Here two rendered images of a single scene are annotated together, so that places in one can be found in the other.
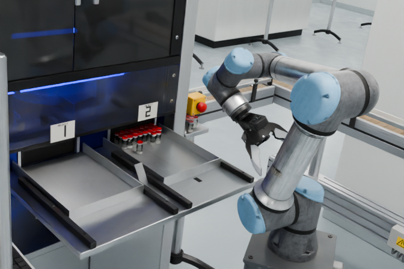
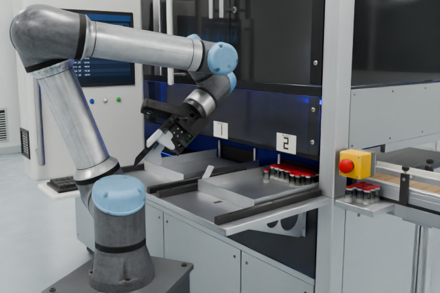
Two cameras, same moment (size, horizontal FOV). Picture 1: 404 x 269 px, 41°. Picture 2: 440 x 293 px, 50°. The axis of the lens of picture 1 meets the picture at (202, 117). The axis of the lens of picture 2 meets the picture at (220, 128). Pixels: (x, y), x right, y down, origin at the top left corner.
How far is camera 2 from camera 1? 2.25 m
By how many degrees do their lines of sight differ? 94
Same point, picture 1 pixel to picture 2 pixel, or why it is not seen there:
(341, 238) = not seen: outside the picture
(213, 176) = (228, 208)
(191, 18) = (330, 40)
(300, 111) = not seen: hidden behind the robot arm
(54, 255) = (217, 244)
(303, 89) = not seen: hidden behind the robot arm
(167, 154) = (270, 191)
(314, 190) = (98, 184)
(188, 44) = (329, 73)
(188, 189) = (195, 198)
